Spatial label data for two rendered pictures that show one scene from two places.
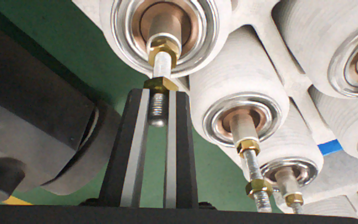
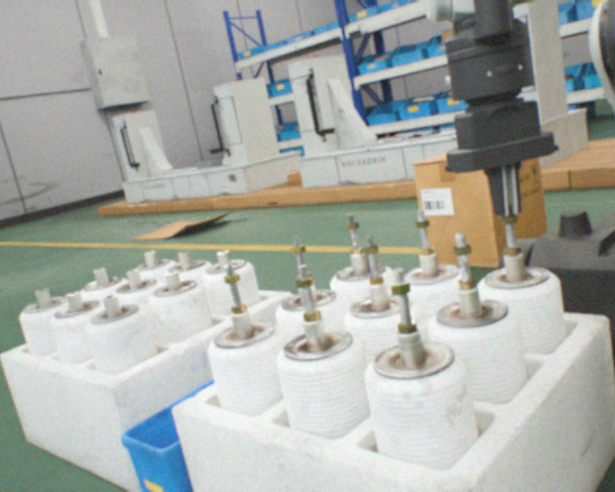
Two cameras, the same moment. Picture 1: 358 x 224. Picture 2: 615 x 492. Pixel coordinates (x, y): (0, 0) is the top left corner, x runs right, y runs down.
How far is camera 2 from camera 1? 66 cm
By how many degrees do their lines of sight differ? 35
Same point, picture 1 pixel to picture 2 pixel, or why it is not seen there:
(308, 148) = (359, 286)
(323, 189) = (257, 314)
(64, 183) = (524, 244)
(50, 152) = (550, 256)
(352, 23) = (416, 307)
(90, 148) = not seen: hidden behind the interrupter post
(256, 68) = (439, 304)
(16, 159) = (571, 240)
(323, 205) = (249, 302)
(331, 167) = not seen: hidden behind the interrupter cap
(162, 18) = (521, 273)
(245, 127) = (432, 264)
